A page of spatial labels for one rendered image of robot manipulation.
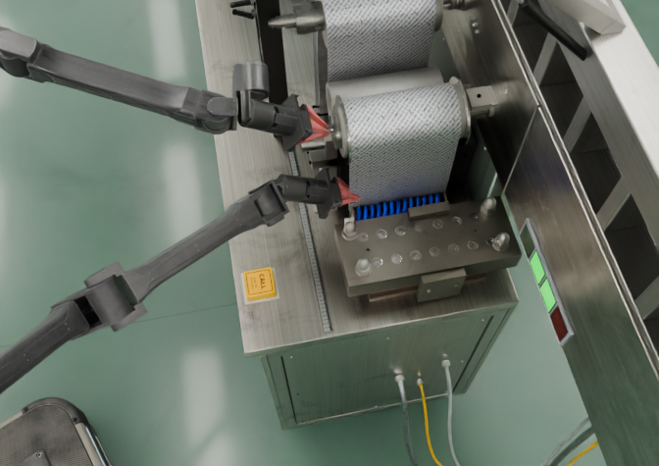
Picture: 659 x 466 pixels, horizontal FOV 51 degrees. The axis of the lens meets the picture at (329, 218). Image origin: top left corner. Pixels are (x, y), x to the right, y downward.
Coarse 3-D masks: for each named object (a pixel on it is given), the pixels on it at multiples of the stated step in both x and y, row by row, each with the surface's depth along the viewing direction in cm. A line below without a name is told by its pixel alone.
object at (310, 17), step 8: (296, 8) 147; (304, 8) 147; (312, 8) 147; (320, 8) 147; (296, 16) 147; (304, 16) 147; (312, 16) 147; (320, 16) 147; (304, 24) 148; (312, 24) 148; (320, 24) 148; (304, 32) 150
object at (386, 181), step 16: (400, 160) 148; (416, 160) 150; (432, 160) 151; (448, 160) 152; (352, 176) 150; (368, 176) 151; (384, 176) 153; (400, 176) 154; (416, 176) 155; (432, 176) 157; (448, 176) 158; (352, 192) 156; (368, 192) 158; (384, 192) 159; (400, 192) 160; (416, 192) 162; (432, 192) 163
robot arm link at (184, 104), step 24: (0, 48) 122; (24, 48) 122; (48, 48) 126; (48, 72) 125; (72, 72) 126; (96, 72) 127; (120, 72) 127; (120, 96) 127; (144, 96) 127; (168, 96) 128; (192, 96) 128; (216, 96) 129; (192, 120) 129; (216, 120) 127
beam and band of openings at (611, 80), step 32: (512, 0) 130; (512, 32) 132; (544, 32) 131; (576, 32) 107; (544, 64) 120; (576, 64) 109; (608, 64) 101; (640, 64) 101; (544, 96) 124; (576, 96) 123; (608, 96) 101; (640, 96) 98; (576, 128) 113; (608, 128) 102; (640, 128) 95; (576, 160) 117; (608, 160) 117; (640, 160) 95; (608, 192) 113; (640, 192) 96; (608, 224) 108; (640, 224) 110; (608, 256) 109; (640, 256) 108; (640, 288) 105; (640, 320) 103
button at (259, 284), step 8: (248, 272) 166; (256, 272) 166; (264, 272) 166; (272, 272) 166; (248, 280) 165; (256, 280) 165; (264, 280) 165; (272, 280) 164; (248, 288) 163; (256, 288) 163; (264, 288) 163; (272, 288) 163; (248, 296) 162; (256, 296) 163; (264, 296) 164; (272, 296) 165
